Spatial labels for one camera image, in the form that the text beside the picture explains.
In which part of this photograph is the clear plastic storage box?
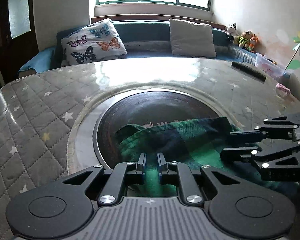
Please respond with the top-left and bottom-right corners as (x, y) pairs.
(255, 53), (290, 79)

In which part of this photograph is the teal wooden sofa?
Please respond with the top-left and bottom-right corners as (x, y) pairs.
(17, 17), (290, 80)

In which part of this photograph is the beige pillow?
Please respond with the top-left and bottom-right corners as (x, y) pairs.
(169, 19), (217, 57)

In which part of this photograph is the wooden door with glass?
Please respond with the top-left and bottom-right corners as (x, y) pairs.
(0, 0), (39, 84)

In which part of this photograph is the green blue plaid shirt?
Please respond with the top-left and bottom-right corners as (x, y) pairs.
(115, 116), (300, 198)

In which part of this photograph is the black white cow plush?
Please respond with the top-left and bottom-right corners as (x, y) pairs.
(226, 22), (238, 42)

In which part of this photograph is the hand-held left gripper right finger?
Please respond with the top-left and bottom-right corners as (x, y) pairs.
(157, 152), (240, 207)

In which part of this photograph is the blue cloth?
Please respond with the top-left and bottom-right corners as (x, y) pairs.
(18, 46), (57, 73)

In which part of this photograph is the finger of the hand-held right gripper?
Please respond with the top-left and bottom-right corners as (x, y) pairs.
(220, 139), (300, 170)
(229, 114), (300, 142)

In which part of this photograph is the orange plush toy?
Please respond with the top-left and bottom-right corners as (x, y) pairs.
(246, 34), (260, 53)

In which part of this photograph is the grey quilted star tablecloth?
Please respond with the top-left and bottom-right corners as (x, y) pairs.
(0, 57), (300, 240)

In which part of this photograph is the yellow green plush toy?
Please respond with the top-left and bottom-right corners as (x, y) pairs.
(234, 31), (253, 49)

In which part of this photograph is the dark round table inset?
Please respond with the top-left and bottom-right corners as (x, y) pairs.
(93, 91), (230, 170)

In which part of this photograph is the butterfly print pillow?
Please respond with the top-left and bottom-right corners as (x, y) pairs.
(61, 19), (127, 67)

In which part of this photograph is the black remote control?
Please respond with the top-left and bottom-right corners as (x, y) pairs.
(231, 61), (266, 82)

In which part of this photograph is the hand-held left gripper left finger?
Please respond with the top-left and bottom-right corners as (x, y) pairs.
(62, 152), (147, 205)

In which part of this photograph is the pink knitted thing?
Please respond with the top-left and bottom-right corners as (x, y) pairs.
(276, 82), (292, 97)

